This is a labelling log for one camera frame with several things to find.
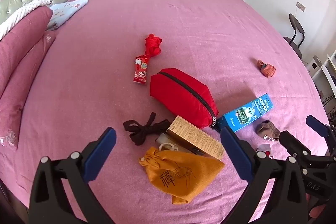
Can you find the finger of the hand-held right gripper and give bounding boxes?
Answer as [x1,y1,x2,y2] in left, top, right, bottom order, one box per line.
[306,115,336,144]
[279,131,312,161]

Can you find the blue carton box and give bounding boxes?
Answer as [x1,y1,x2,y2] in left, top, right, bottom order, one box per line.
[216,93,275,133]

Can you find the small white red wrapper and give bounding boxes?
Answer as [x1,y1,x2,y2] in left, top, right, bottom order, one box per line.
[256,143,273,159]

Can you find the red zip pouch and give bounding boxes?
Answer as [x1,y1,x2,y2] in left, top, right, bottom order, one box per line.
[150,68,219,130]

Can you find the white box appliance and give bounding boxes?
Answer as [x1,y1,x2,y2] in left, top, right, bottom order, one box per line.
[307,55,324,78]

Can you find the light blue floral pillow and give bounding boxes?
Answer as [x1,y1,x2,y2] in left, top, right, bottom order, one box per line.
[47,0,88,31]

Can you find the clear plastic wrapper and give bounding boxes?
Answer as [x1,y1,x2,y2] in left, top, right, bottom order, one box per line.
[157,133,181,151]

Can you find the red knotted cloth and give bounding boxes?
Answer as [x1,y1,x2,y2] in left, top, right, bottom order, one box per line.
[144,34,162,60]

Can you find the tan carton box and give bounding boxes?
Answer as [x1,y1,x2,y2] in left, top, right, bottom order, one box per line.
[165,115,226,161]

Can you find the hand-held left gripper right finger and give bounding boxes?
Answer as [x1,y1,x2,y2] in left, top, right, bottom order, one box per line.
[220,126,308,224]

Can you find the white fleece blanket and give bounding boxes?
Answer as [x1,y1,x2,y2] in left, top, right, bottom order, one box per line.
[0,0,51,41]

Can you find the orange sock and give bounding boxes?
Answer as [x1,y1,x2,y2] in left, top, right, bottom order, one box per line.
[257,59,276,78]

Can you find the white furniture frame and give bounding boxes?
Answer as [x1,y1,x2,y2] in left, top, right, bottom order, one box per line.
[312,52,336,115]

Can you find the pink pillow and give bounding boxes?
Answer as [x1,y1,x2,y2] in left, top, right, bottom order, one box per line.
[0,6,54,94]
[0,30,58,151]

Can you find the dark chair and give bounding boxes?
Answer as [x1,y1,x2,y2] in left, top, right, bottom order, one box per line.
[283,13,305,59]

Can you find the pink bed sheet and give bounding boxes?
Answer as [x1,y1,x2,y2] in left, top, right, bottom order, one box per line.
[0,0,332,224]

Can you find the dark brown ribbon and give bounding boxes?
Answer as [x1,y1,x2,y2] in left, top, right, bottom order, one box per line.
[123,112,171,146]

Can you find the grey brown sock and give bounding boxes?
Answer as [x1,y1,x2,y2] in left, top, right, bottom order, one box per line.
[255,120,281,140]

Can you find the red candy packet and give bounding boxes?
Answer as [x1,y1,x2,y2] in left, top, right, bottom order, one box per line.
[133,55,150,84]

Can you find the orange drawstring bag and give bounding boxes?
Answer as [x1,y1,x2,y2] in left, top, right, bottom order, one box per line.
[139,143,226,205]

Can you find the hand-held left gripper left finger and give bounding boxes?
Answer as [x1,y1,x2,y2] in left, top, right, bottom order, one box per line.
[29,127,117,224]

